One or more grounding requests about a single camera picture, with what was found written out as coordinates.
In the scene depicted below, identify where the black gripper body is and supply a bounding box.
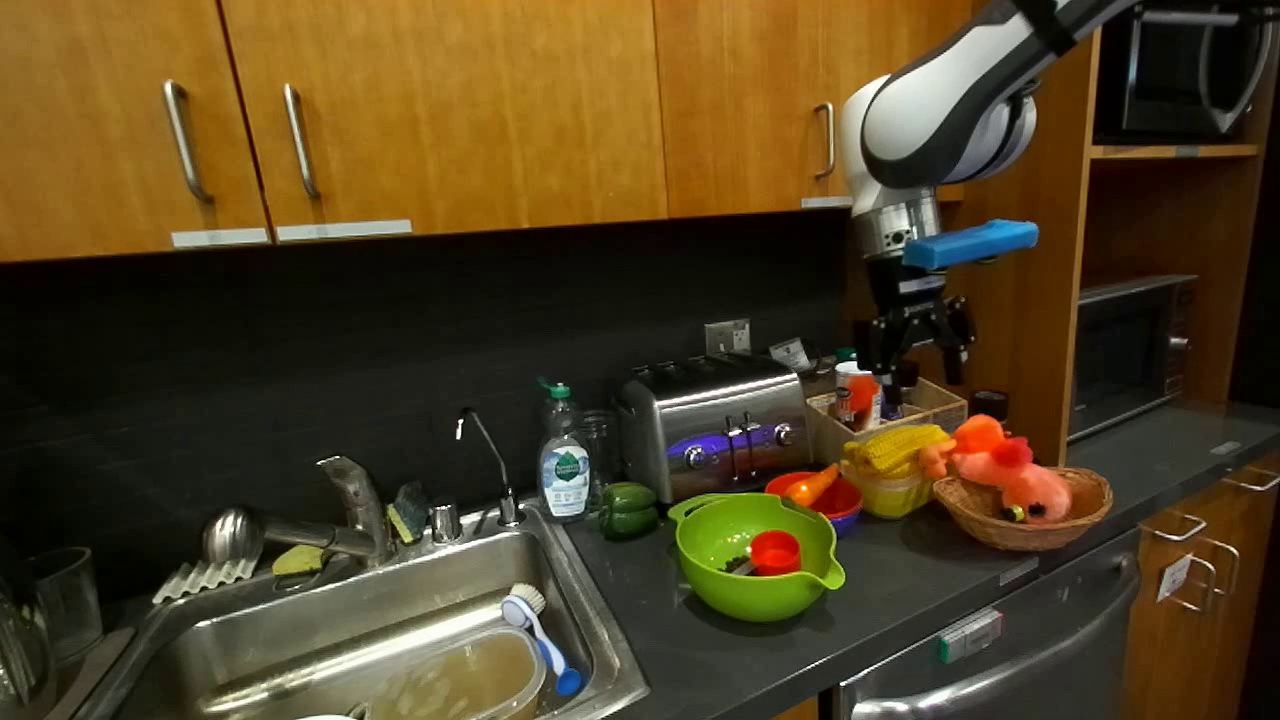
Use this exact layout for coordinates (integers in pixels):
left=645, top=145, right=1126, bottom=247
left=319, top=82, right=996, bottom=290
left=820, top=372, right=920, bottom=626
left=857, top=257, right=974, bottom=351

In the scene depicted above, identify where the green mixing bowl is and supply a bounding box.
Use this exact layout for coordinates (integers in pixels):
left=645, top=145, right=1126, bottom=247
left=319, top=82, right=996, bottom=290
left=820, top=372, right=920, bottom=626
left=662, top=489, right=850, bottom=627

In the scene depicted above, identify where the small yellow bowl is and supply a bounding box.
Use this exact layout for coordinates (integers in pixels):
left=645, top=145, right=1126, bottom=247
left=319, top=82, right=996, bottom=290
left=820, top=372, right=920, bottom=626
left=838, top=457, right=935, bottom=524

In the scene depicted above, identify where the white canister red label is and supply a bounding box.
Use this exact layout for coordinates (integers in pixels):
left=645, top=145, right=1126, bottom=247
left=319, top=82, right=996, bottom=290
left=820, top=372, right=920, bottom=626
left=837, top=372, right=882, bottom=434

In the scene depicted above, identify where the wooden condiment box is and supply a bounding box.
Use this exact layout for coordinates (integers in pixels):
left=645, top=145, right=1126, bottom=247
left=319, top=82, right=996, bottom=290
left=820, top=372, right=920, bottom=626
left=804, top=375, right=972, bottom=464

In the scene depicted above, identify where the yellow toy banana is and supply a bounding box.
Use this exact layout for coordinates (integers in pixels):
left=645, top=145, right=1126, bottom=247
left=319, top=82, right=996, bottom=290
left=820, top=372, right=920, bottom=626
left=845, top=419, right=952, bottom=479

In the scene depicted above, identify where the wooden shelf unit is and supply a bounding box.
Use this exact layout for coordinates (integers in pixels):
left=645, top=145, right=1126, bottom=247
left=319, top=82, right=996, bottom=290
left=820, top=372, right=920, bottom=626
left=974, top=0, right=1280, bottom=474

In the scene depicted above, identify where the orange pink plush toy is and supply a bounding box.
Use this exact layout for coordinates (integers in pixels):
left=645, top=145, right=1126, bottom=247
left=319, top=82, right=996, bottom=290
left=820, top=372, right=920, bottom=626
left=914, top=414, right=1074, bottom=528

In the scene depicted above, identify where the orange toy carrot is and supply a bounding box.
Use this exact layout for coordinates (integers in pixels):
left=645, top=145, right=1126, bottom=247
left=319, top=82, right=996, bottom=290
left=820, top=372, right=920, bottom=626
left=781, top=460, right=845, bottom=511

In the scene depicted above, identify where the black toaster oven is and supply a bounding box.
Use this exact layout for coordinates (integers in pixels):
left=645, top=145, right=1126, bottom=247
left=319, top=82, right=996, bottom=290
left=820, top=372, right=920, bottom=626
left=1066, top=272, right=1201, bottom=444

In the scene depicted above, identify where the silver toaster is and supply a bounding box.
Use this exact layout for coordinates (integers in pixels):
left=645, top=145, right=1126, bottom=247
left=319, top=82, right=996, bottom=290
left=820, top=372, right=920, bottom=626
left=613, top=351, right=814, bottom=508

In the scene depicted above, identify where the wicker basket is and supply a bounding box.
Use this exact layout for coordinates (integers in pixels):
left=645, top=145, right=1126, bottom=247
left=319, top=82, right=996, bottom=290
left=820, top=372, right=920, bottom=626
left=927, top=464, right=1118, bottom=558

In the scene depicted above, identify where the dishwasher status magnet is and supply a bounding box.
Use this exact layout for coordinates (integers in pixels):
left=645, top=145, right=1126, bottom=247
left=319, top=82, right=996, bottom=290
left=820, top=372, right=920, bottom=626
left=931, top=607, right=1009, bottom=667

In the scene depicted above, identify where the green bell pepper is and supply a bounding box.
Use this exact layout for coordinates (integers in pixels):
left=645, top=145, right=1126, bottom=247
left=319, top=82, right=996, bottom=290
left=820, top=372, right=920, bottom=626
left=590, top=477, right=662, bottom=544

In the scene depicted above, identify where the white hanging tag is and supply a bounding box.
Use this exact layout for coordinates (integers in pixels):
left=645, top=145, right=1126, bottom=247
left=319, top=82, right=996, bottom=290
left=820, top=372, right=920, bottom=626
left=1152, top=552, right=1194, bottom=603

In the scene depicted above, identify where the stainless steel dishwasher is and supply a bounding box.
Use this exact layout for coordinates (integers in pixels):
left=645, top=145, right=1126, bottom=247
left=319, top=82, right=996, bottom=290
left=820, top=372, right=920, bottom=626
left=814, top=532, right=1143, bottom=720

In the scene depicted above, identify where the clear dish soap bottle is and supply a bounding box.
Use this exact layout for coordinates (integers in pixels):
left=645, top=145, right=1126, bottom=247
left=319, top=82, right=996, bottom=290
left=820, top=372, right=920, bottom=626
left=536, top=375, right=597, bottom=522

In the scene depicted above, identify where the black steel microwave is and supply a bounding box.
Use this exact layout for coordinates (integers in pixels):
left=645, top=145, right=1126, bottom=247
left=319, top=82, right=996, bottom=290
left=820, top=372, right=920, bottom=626
left=1090, top=0, right=1280, bottom=148

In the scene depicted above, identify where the wooden base cabinet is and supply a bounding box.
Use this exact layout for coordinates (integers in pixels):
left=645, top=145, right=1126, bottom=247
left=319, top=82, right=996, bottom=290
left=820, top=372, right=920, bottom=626
left=1122, top=452, right=1280, bottom=720

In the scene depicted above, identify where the thin curved metal faucet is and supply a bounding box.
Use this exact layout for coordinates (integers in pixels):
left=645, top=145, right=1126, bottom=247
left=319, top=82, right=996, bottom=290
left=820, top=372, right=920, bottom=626
left=452, top=406, right=522, bottom=532

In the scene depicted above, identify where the white blue dish brush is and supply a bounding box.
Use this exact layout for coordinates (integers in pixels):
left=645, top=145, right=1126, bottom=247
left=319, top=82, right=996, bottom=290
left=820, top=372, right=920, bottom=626
left=495, top=582, right=590, bottom=705

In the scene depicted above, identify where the dark green scrub sponge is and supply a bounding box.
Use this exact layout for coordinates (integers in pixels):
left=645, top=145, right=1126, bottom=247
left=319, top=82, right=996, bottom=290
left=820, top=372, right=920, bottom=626
left=382, top=479, right=433, bottom=549

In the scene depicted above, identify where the clear plastic container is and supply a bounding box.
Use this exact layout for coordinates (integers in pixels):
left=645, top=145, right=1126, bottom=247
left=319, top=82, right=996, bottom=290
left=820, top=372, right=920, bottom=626
left=356, top=626, right=553, bottom=720

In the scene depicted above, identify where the stainless steel sink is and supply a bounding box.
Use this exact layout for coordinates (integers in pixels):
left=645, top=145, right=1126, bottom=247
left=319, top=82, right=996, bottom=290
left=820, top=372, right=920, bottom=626
left=74, top=496, right=656, bottom=720

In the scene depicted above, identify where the yellow green sponge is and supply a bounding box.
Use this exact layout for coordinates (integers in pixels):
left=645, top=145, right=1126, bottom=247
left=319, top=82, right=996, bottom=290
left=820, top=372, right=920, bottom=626
left=266, top=539, right=332, bottom=582

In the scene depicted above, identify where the metal ladle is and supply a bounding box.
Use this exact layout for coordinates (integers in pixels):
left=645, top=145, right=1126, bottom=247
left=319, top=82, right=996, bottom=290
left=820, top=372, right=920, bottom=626
left=194, top=506, right=381, bottom=565

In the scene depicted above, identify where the slotted metal spatula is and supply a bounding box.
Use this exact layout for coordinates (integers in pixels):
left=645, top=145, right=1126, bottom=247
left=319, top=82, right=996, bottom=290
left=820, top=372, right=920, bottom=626
left=148, top=558, right=260, bottom=611

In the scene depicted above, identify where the glass jar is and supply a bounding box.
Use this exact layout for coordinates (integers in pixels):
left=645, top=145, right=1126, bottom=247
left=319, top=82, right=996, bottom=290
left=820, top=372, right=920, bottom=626
left=14, top=539, right=106, bottom=673

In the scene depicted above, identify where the wall power outlet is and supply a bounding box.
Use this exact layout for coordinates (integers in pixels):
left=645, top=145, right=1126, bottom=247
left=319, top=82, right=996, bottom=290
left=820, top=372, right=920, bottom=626
left=699, top=315, right=755, bottom=361

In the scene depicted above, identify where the silver cabinet handle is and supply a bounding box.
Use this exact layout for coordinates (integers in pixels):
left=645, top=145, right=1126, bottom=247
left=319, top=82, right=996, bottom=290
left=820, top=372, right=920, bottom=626
left=810, top=101, right=838, bottom=185
left=279, top=82, right=322, bottom=205
left=160, top=78, right=215, bottom=208

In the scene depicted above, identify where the silver drawer handle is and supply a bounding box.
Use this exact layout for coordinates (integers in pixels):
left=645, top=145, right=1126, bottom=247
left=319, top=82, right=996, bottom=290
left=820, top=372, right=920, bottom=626
left=1219, top=464, right=1280, bottom=500
left=1173, top=549, right=1225, bottom=620
left=1143, top=508, right=1211, bottom=549

